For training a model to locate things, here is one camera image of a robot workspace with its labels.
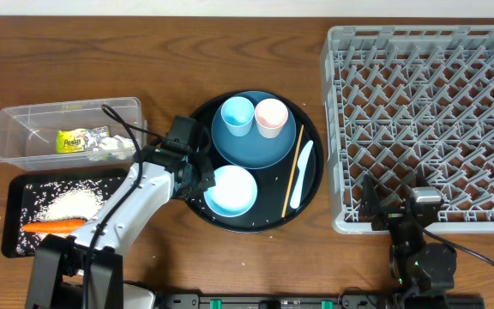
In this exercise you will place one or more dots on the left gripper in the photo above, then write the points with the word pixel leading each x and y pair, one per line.
pixel 210 183

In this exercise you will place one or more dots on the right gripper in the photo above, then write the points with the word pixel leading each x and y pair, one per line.
pixel 370 206

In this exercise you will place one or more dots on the light blue bowl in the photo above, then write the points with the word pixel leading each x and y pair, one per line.
pixel 234 193

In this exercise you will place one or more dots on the white tissue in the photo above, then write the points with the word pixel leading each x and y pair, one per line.
pixel 103 148

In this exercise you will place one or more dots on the light blue cup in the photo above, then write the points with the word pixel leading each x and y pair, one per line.
pixel 238 114

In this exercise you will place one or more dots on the yellow foil snack wrapper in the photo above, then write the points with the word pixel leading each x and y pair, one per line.
pixel 80 140

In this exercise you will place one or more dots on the orange carrot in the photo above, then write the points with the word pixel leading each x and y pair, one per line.
pixel 57 227

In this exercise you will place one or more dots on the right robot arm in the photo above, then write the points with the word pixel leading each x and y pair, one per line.
pixel 424 270

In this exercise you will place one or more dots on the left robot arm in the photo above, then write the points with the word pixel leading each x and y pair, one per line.
pixel 86 269

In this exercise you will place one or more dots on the grey plastic dishwasher rack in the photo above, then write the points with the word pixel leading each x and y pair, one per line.
pixel 408 101

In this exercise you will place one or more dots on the dark blue plate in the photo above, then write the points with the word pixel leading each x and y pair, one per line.
pixel 253 151

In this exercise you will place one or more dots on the round black serving tray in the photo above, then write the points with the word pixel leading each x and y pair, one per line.
pixel 271 181

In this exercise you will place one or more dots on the white plastic knife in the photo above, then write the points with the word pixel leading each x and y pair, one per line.
pixel 301 166

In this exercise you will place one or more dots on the pink cup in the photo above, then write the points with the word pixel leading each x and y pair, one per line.
pixel 270 115

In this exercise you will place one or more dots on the wooden chopstick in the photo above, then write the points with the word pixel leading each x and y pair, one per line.
pixel 293 168

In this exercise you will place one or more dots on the pile of white rice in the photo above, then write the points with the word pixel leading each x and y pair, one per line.
pixel 60 200

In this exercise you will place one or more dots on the clear plastic bin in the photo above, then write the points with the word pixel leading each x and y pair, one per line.
pixel 28 134

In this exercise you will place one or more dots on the black rectangular tray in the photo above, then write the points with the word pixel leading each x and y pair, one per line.
pixel 10 227

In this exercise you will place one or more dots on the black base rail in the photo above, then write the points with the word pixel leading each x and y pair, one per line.
pixel 342 301

